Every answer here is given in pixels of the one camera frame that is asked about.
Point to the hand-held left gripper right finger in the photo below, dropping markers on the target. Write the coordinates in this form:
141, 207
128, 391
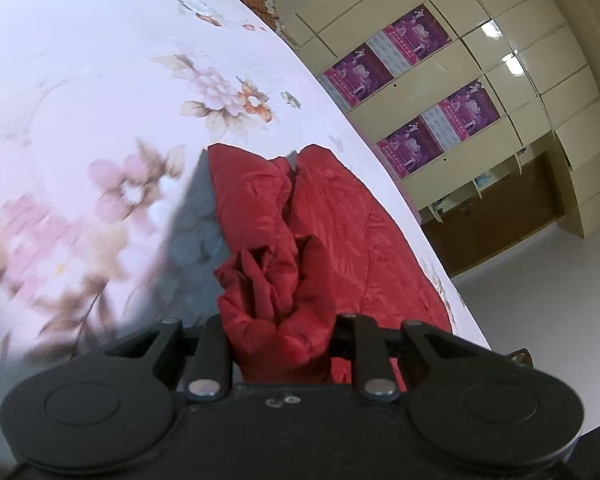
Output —
360, 355

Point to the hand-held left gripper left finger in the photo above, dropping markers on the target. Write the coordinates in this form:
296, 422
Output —
215, 350

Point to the red down jacket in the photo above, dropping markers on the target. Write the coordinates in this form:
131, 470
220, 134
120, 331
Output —
340, 220

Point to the floral white bed sheet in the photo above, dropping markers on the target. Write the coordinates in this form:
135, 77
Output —
80, 60

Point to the cream wardrobe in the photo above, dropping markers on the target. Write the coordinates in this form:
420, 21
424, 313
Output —
530, 35

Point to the purple wall poster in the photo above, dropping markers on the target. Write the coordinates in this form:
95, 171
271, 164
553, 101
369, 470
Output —
415, 35
360, 77
467, 110
410, 149

